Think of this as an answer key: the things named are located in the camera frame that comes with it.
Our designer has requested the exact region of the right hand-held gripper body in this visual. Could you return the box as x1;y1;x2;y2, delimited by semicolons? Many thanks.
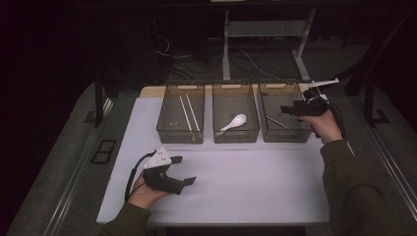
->
293;78;340;117

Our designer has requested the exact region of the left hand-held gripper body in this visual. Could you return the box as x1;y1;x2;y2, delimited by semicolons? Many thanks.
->
142;147;186;196

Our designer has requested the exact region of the smoky transparent plastic bin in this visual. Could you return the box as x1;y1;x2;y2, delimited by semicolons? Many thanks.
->
155;83;206;145
211;82;261;144
256;81;316;144

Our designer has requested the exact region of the white ceramic spoon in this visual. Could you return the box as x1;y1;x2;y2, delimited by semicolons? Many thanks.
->
215;113;248;136

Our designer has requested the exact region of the person's left hand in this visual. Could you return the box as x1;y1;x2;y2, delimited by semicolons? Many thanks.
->
127;174;171;210

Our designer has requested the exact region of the person's right hand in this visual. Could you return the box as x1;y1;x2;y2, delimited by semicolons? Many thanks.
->
296;112;343;146

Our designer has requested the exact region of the white table mat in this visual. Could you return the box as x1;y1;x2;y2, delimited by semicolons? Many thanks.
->
96;93;332;225

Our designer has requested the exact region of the black metal stand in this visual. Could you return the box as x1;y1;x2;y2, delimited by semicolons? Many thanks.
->
364;78;391;127

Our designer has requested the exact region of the right hand-held gripper black cable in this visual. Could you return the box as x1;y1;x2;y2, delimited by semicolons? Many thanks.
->
323;94;357;156

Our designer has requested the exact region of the white floor cable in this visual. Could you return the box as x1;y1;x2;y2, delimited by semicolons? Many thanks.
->
239;48;281;81

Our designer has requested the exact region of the black floor outlet frame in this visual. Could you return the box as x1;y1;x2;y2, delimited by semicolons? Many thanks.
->
90;139;118;165

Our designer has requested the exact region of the white metal desk frame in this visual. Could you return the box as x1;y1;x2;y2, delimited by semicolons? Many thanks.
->
221;8;318;83

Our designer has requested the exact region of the tangle of black floor cables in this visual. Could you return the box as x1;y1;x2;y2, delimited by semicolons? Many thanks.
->
153;16;227;82

